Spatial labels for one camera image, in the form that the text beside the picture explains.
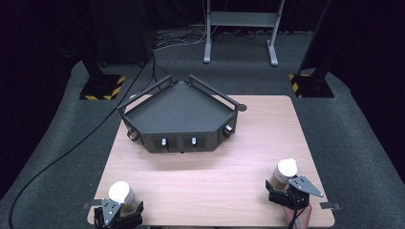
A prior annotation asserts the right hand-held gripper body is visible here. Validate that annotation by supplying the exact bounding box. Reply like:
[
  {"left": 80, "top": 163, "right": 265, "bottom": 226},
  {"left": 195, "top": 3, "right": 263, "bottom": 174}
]
[{"left": 268, "top": 175, "right": 325, "bottom": 211}]

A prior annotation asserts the grey metal stand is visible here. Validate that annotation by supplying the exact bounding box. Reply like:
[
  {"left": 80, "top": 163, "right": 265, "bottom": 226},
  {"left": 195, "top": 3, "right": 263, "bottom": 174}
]
[{"left": 202, "top": 0, "right": 287, "bottom": 68}]

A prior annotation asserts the open-lid white-capped spice jar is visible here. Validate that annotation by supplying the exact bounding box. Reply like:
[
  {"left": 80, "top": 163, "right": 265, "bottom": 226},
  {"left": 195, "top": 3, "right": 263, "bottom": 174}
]
[{"left": 108, "top": 180, "right": 141, "bottom": 216}]

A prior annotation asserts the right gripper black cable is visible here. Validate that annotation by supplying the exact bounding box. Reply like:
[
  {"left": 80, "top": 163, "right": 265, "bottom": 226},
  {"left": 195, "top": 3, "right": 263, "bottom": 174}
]
[{"left": 287, "top": 189, "right": 303, "bottom": 229}]

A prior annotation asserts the person's right hand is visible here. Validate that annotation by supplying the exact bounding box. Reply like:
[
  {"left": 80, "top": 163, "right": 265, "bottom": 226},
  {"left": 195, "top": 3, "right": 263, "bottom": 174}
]
[{"left": 284, "top": 202, "right": 313, "bottom": 229}]

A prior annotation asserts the grey tape strip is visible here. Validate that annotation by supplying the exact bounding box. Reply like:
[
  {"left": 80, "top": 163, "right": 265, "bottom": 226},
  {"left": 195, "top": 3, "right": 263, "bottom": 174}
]
[
  {"left": 319, "top": 200, "right": 342, "bottom": 211},
  {"left": 82, "top": 199, "right": 103, "bottom": 211}
]

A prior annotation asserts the dark grey corner rack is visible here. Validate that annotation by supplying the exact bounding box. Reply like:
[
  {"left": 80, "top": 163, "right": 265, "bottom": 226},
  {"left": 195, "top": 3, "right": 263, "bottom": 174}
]
[{"left": 117, "top": 74, "right": 248, "bottom": 155}]

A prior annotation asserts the bundle of floor cables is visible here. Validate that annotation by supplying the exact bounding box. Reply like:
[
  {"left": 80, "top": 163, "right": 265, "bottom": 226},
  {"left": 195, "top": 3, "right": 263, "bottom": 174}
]
[{"left": 154, "top": 29, "right": 208, "bottom": 52}]

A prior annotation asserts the black post with striped base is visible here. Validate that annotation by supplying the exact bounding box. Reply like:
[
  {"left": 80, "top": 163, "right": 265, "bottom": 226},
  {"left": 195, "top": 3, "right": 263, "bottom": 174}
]
[
  {"left": 288, "top": 0, "right": 336, "bottom": 99},
  {"left": 63, "top": 0, "right": 127, "bottom": 101}
]

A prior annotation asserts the long black floor cable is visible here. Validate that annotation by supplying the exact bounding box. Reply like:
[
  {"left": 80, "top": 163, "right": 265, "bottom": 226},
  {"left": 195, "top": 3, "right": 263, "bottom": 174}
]
[{"left": 8, "top": 52, "right": 158, "bottom": 229}]

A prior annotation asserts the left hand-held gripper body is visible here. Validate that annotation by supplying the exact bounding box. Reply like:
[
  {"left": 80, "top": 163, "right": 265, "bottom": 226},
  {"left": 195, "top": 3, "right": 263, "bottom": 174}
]
[{"left": 100, "top": 198, "right": 143, "bottom": 229}]

